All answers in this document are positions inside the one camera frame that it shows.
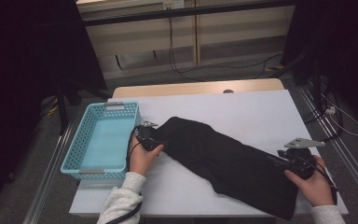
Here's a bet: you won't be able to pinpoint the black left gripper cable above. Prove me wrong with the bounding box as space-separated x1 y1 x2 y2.
105 125 145 224

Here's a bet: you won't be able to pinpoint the black cable bundle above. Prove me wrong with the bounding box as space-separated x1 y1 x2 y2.
302 77 344 145

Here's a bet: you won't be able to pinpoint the person's right hand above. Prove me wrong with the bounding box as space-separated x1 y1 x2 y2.
283 154 337 208

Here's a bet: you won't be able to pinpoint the white cable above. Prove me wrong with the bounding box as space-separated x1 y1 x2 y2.
321 92 358 137

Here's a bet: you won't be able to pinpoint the black floor cable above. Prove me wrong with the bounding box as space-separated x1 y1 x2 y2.
178 53 283 78

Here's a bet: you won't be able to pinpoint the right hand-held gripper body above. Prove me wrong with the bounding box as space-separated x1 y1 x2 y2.
277 137 326 181

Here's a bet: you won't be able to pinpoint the black hanging cable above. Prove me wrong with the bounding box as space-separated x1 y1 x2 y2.
167 17 204 83

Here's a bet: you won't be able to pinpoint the aluminium floor rail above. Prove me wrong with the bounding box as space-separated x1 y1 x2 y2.
22 122 76 224
297 83 358 203

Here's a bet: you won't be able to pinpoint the black curtain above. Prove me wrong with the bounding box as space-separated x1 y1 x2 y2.
281 0 358 132
0 0 108 218

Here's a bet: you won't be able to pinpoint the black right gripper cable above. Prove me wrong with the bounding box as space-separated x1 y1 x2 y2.
302 155 338 205

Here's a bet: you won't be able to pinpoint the light blue plastic basket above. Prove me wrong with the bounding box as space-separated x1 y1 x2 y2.
60 101 143 181

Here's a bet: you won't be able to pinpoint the beige cabinet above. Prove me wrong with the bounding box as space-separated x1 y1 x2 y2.
76 0 296 80

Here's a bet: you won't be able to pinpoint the yellow cable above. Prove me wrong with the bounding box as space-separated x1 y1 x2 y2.
45 97 60 117

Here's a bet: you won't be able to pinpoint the person's left hand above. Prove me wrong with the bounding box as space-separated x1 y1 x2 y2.
129 134 166 177

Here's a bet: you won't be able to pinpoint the black pants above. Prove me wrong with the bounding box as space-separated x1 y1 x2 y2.
156 116 299 221

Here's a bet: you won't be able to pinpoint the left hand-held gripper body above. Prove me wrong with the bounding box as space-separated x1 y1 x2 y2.
135 119 166 153

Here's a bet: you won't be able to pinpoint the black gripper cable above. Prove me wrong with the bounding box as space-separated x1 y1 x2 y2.
302 155 338 205
105 125 145 224

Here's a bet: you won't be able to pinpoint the black stand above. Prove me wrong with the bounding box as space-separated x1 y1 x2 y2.
269 49 324 110
55 77 111 136

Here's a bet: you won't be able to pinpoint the white wall socket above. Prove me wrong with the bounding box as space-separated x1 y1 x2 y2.
162 0 185 10

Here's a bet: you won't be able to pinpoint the black horizontal bar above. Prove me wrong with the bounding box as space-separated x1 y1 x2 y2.
82 0 296 27

